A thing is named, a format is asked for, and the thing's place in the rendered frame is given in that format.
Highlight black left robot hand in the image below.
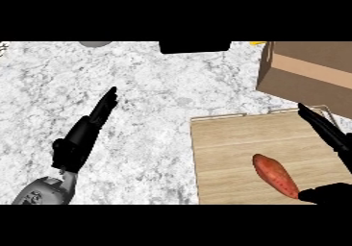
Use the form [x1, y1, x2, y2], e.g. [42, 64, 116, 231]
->
[51, 86, 121, 174]

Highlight black appliance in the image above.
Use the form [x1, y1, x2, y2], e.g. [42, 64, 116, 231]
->
[158, 41, 232, 55]

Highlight grey round object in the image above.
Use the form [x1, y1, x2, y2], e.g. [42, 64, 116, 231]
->
[78, 41, 114, 49]

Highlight pale wooden tray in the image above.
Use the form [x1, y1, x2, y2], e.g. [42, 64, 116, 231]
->
[189, 105, 352, 206]

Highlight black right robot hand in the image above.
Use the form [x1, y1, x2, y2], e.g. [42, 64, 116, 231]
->
[297, 102, 352, 206]

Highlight dark wire object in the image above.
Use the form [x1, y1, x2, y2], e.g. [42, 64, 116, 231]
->
[0, 41, 11, 66]

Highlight orange sweet potato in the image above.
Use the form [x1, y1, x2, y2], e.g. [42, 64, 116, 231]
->
[251, 153, 300, 200]

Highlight brown cardboard box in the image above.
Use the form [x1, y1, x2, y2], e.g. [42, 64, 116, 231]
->
[256, 41, 352, 122]

